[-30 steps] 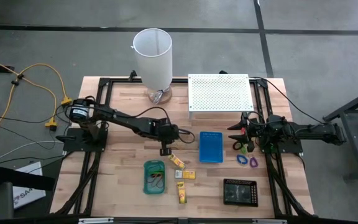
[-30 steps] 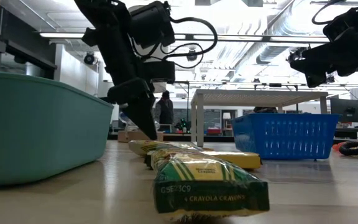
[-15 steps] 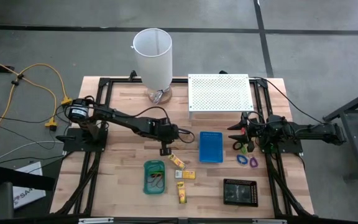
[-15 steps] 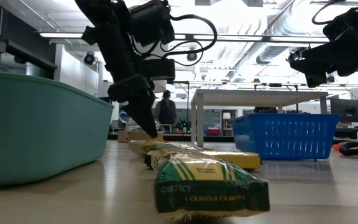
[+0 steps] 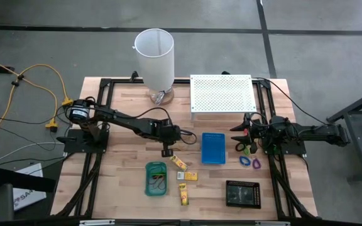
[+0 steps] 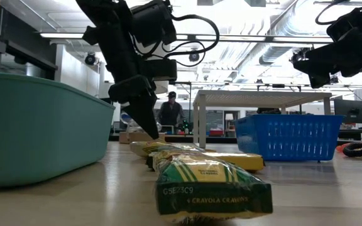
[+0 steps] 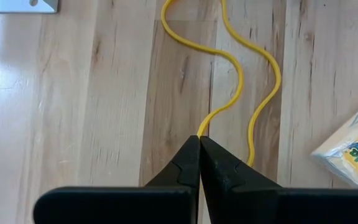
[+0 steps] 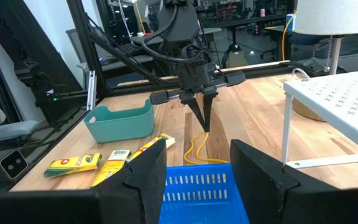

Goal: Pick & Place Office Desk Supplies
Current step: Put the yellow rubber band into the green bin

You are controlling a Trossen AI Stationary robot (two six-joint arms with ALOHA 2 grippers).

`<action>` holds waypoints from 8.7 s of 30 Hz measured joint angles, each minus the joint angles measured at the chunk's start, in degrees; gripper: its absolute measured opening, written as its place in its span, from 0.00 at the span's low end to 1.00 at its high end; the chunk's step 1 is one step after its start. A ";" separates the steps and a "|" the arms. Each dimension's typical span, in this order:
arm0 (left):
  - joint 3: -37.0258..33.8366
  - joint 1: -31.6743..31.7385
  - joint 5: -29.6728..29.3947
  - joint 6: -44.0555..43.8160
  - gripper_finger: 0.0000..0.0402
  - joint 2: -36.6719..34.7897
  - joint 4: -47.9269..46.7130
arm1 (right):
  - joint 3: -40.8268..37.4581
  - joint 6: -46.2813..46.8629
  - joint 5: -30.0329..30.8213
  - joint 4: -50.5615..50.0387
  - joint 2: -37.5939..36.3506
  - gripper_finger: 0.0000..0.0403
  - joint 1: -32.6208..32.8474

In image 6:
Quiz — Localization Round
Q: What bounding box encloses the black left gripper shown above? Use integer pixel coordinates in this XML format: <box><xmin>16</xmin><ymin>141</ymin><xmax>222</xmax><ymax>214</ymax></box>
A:
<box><xmin>105</xmin><ymin>58</ymin><xmax>178</xmax><ymax>141</ymax></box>

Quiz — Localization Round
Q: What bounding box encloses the yellow crayon pack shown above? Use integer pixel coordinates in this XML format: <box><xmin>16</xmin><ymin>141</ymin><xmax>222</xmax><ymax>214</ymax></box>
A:
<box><xmin>153</xmin><ymin>153</ymin><xmax>273</xmax><ymax>224</ymax></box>
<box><xmin>129</xmin><ymin>141</ymin><xmax>216</xmax><ymax>158</ymax></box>

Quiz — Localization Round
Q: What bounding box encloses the black coil wristband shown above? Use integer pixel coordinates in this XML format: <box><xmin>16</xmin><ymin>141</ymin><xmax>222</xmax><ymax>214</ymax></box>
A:
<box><xmin>342</xmin><ymin>141</ymin><xmax>362</xmax><ymax>158</ymax></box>

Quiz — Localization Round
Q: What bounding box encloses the yellow crayon box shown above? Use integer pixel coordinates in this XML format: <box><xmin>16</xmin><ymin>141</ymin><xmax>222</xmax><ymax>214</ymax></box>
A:
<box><xmin>145</xmin><ymin>149</ymin><xmax>266</xmax><ymax>173</ymax></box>

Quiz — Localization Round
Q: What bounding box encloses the person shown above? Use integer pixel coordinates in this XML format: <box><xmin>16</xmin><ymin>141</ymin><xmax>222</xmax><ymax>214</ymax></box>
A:
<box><xmin>157</xmin><ymin>91</ymin><xmax>187</xmax><ymax>134</ymax></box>

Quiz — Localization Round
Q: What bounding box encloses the white shade wooden base lamp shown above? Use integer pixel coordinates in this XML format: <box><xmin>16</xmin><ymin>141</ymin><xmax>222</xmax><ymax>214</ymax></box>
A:
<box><xmin>119</xmin><ymin>42</ymin><xmax>173</xmax><ymax>145</ymax></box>

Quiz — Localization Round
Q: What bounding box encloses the black ceiling spotlight cluster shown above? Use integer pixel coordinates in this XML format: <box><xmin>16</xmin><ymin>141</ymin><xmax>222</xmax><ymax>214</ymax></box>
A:
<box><xmin>290</xmin><ymin>47</ymin><xmax>309</xmax><ymax>63</ymax></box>

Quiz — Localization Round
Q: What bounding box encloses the small lit green tree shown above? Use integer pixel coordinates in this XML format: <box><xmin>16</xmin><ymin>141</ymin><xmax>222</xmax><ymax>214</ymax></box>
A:
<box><xmin>180</xmin><ymin>119</ymin><xmax>191</xmax><ymax>134</ymax></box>

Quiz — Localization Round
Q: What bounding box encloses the black computer monitor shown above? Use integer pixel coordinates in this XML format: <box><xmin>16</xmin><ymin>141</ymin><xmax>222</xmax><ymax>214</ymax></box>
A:
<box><xmin>334</xmin><ymin>99</ymin><xmax>362</xmax><ymax>124</ymax></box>

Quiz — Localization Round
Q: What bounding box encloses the white perforated metal shelf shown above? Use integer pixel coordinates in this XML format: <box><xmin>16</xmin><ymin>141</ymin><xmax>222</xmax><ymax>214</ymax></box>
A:
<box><xmin>192</xmin><ymin>90</ymin><xmax>333</xmax><ymax>149</ymax></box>

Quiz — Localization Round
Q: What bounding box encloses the blue plastic basket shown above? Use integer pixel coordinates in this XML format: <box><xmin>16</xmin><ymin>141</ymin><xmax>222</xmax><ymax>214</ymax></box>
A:
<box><xmin>233</xmin><ymin>114</ymin><xmax>346</xmax><ymax>162</ymax></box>

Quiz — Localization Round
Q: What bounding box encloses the red coil wristband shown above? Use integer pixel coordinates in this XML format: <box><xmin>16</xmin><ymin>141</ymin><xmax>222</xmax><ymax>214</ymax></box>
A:
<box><xmin>336</xmin><ymin>143</ymin><xmax>352</xmax><ymax>154</ymax></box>

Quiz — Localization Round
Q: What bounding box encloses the small white table lamp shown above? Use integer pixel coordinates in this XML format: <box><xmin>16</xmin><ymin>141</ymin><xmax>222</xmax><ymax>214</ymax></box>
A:
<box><xmin>224</xmin><ymin>112</ymin><xmax>234</xmax><ymax>130</ymax></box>

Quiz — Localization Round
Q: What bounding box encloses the teal plastic bin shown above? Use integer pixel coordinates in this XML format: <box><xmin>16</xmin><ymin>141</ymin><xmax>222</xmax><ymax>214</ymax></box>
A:
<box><xmin>0</xmin><ymin>72</ymin><xmax>116</xmax><ymax>188</ymax></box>

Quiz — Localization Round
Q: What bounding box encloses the dark metal rack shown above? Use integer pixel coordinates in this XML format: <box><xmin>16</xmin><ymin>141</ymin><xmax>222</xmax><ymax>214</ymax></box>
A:
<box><xmin>0</xmin><ymin>0</ymin><xmax>58</xmax><ymax>73</ymax></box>

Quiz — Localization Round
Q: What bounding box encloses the clear bundled lamp cable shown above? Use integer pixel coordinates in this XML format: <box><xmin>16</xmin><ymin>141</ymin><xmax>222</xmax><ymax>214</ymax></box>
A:
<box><xmin>120</xmin><ymin>111</ymin><xmax>163</xmax><ymax>133</ymax></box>

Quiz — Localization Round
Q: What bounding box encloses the black aluminium table frame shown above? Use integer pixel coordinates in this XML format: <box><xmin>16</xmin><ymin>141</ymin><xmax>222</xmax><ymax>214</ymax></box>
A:
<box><xmin>109</xmin><ymin>134</ymin><xmax>362</xmax><ymax>146</ymax></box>

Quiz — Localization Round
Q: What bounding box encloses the silver ventilation duct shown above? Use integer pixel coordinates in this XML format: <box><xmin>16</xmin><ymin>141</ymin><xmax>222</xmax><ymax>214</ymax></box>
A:
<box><xmin>258</xmin><ymin>0</ymin><xmax>337</xmax><ymax>66</ymax></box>

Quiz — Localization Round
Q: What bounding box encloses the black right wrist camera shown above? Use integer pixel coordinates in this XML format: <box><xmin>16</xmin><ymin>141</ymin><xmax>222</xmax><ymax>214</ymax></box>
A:
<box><xmin>326</xmin><ymin>6</ymin><xmax>362</xmax><ymax>43</ymax></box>

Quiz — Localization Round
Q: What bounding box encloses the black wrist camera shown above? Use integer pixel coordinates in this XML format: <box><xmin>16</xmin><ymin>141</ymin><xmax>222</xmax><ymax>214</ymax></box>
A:
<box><xmin>326</xmin><ymin>6</ymin><xmax>362</xmax><ymax>43</ymax></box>
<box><xmin>129</xmin><ymin>0</ymin><xmax>178</xmax><ymax>48</ymax></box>

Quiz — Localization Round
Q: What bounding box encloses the black ceiling rail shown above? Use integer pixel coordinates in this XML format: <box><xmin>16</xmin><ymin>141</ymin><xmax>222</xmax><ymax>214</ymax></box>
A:
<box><xmin>174</xmin><ymin>33</ymin><xmax>334</xmax><ymax>44</ymax></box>

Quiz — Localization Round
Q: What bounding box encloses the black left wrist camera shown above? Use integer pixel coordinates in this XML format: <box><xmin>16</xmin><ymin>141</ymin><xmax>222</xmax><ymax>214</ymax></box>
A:
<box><xmin>129</xmin><ymin>0</ymin><xmax>178</xmax><ymax>48</ymax></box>

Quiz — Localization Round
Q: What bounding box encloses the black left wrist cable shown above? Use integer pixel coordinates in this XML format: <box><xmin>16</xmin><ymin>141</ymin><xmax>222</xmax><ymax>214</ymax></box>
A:
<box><xmin>163</xmin><ymin>14</ymin><xmax>221</xmax><ymax>68</ymax></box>

